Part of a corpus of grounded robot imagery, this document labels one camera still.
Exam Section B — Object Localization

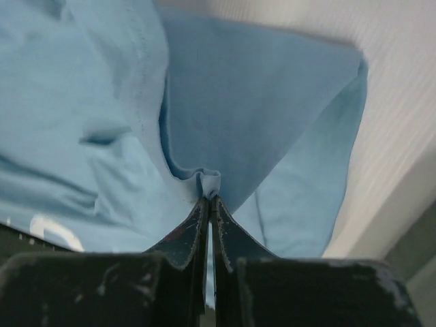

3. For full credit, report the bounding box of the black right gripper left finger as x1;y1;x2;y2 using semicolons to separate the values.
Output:
1;198;209;326

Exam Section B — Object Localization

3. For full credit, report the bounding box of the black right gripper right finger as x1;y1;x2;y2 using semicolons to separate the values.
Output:
210;197;421;327

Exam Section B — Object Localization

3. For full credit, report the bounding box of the light blue printed t-shirt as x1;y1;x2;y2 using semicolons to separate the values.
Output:
1;1;367;258

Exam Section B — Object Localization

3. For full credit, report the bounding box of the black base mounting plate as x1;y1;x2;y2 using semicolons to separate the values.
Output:
0;224;69;265

